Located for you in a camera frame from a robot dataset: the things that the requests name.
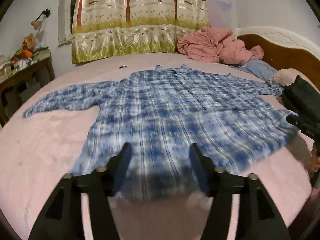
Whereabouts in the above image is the blue plaid shirt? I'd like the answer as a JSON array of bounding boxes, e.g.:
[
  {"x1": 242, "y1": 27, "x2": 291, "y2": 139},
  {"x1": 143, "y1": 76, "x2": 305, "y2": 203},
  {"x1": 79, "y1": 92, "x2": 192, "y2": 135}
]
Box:
[{"x1": 23, "y1": 65, "x2": 297, "y2": 200}]

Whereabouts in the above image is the person right hand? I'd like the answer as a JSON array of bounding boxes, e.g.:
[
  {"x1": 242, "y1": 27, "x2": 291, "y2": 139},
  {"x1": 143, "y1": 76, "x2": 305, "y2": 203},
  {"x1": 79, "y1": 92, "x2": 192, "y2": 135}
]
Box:
[{"x1": 309, "y1": 142, "x2": 320, "y2": 179}]

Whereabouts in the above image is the black folded jacket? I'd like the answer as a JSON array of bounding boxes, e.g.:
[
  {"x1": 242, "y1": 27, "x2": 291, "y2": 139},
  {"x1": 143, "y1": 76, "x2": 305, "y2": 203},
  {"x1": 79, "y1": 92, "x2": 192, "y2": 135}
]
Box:
[{"x1": 281, "y1": 75, "x2": 319, "y2": 127}]

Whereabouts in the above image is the pink pillow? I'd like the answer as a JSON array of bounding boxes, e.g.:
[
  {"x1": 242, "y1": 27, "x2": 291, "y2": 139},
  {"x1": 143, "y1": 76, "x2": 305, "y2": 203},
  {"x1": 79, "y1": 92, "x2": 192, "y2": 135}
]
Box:
[{"x1": 270, "y1": 68, "x2": 319, "y2": 92}]

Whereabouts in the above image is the light blue pillow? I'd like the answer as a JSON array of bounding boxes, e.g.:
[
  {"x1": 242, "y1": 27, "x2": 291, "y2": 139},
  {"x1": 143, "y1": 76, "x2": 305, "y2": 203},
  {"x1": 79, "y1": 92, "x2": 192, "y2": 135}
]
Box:
[{"x1": 229, "y1": 60, "x2": 278, "y2": 81}]

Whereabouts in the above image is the wooden white bed headboard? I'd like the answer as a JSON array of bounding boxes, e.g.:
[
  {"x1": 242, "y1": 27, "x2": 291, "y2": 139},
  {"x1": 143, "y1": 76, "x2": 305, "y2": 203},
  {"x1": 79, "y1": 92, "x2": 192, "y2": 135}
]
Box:
[{"x1": 233, "y1": 26, "x2": 319, "y2": 88}]

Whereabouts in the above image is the pink crumpled quilt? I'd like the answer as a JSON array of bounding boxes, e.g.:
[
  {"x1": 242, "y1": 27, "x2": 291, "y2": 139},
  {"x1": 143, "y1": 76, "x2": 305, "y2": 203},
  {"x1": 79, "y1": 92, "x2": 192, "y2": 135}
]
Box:
[{"x1": 177, "y1": 27, "x2": 264, "y2": 66}]

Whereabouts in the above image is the dark wooden side table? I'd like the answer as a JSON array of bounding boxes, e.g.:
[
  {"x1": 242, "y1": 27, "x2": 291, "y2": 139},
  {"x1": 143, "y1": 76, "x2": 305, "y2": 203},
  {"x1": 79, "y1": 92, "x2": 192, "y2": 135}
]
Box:
[{"x1": 1, "y1": 56, "x2": 55, "y2": 127}]

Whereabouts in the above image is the orange plush toy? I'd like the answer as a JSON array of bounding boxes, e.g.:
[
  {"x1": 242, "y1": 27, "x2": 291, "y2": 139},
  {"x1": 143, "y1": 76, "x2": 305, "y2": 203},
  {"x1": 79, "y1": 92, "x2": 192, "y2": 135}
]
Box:
[{"x1": 11, "y1": 34, "x2": 37, "y2": 63}]

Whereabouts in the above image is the tree print curtain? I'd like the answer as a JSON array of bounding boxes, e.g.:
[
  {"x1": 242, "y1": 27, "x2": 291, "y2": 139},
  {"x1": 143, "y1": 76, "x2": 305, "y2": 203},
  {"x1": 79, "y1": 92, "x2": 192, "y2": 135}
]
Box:
[{"x1": 72, "y1": 0, "x2": 209, "y2": 64}]

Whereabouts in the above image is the wall mounted lamp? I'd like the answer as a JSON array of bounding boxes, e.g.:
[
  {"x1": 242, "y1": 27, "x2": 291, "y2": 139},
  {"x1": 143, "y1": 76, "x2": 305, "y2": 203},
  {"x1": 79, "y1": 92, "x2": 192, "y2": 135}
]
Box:
[{"x1": 30, "y1": 9, "x2": 50, "y2": 30}]

